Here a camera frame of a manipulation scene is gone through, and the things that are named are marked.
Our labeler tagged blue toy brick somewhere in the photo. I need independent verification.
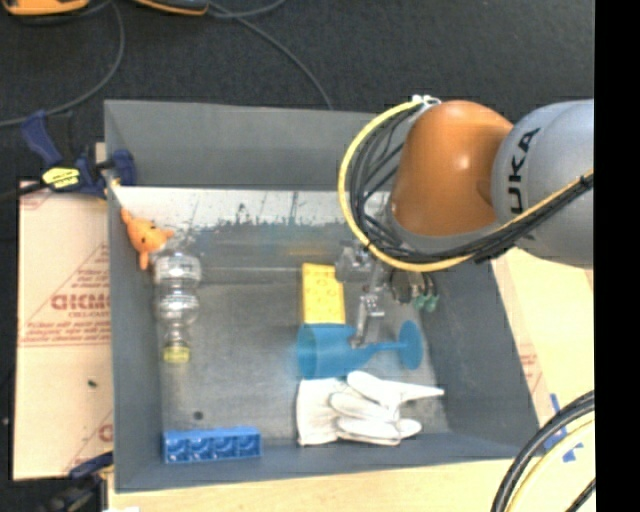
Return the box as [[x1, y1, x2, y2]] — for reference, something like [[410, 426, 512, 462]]
[[160, 425, 263, 465]]

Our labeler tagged yellow toy brick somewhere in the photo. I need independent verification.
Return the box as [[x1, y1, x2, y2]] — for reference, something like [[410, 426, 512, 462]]
[[300, 262, 347, 325]]

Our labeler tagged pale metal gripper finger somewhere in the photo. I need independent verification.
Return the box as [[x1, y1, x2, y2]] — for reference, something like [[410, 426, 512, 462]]
[[365, 297, 387, 347], [348, 295, 371, 350]]

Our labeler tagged white work glove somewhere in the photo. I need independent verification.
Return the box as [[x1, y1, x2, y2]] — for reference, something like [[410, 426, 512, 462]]
[[295, 370, 446, 448]]

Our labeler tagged brown cardboard board red print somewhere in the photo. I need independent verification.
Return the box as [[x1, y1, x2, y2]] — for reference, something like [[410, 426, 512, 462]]
[[12, 182, 556, 482]]

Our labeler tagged blue plastic goblet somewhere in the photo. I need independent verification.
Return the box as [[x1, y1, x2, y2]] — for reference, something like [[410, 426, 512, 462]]
[[295, 319, 424, 379]]

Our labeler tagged clear plastic bottle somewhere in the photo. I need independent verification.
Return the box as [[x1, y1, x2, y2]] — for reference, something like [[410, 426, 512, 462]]
[[152, 251, 203, 365]]

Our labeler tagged orange toy animal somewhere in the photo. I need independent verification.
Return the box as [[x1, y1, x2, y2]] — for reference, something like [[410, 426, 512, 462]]
[[119, 207, 176, 271]]

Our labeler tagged grey metal bin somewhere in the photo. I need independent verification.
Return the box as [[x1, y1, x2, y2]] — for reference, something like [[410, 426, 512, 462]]
[[103, 98, 545, 494]]

